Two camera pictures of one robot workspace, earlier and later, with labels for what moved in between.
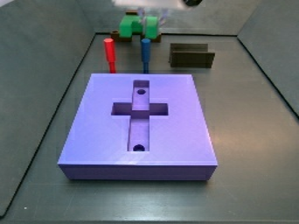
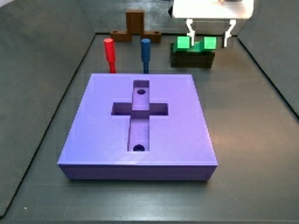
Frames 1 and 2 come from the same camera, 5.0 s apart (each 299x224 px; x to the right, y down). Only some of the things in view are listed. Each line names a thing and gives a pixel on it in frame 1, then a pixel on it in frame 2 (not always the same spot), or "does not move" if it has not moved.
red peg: (110, 53) does not move
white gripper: (149, 3) to (212, 9)
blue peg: (145, 53) does not move
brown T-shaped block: (136, 37) does not move
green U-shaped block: (132, 25) to (208, 44)
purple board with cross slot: (141, 130) does not move
